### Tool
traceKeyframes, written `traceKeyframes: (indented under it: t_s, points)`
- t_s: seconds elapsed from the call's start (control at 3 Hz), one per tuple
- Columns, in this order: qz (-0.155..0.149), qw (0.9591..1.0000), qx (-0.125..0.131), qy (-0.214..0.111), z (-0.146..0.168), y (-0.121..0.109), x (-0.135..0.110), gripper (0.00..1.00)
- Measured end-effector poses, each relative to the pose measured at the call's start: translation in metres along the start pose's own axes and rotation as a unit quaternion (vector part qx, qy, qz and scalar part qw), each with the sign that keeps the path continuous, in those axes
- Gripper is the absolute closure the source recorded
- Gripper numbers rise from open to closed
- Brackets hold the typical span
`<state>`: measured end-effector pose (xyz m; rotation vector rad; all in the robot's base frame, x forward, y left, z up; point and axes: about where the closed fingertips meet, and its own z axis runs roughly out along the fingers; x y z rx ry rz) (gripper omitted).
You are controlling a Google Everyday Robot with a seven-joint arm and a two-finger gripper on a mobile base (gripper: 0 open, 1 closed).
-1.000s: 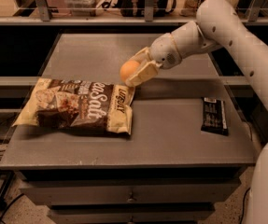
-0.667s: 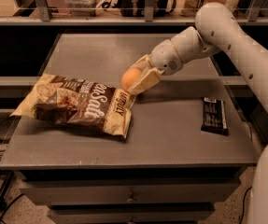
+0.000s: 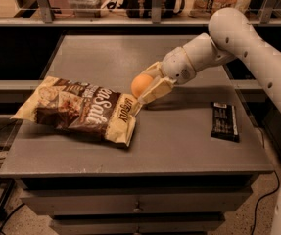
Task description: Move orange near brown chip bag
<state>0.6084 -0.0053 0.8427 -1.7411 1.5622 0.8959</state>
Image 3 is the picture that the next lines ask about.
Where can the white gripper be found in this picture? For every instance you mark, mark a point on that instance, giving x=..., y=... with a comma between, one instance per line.
x=175, y=66

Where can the orange fruit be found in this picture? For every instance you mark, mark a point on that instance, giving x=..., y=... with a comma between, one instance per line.
x=140, y=84

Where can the brown chip bag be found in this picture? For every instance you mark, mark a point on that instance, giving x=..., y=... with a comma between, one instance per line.
x=82, y=107

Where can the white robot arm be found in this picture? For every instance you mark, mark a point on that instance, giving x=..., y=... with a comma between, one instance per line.
x=230, y=36

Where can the black bag on shelf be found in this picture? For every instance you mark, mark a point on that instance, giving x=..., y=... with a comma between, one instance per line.
x=149, y=0

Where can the grey drawer cabinet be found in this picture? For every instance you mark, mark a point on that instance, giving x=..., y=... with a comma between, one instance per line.
x=174, y=178

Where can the black snack bar wrapper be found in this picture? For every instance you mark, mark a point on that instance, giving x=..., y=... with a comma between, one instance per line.
x=224, y=122

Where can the metal shelf rail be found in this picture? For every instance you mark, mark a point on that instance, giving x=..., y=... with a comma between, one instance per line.
x=61, y=13

